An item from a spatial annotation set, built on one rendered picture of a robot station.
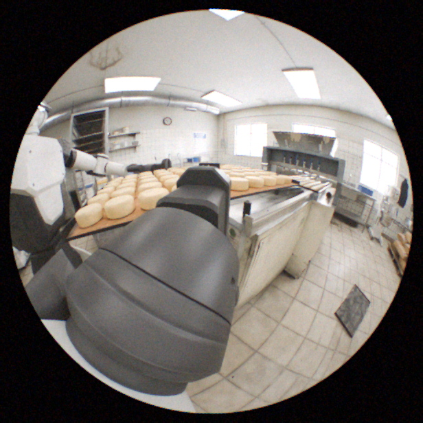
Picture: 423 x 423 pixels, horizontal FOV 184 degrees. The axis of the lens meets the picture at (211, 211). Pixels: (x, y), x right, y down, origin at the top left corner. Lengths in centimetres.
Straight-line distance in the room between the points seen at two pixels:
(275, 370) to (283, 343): 24
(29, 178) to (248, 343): 129
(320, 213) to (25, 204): 135
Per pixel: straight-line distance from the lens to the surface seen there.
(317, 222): 105
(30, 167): 40
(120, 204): 18
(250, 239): 44
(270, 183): 34
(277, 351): 118
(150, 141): 454
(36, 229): 43
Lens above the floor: 107
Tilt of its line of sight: 26 degrees down
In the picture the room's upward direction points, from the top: straight up
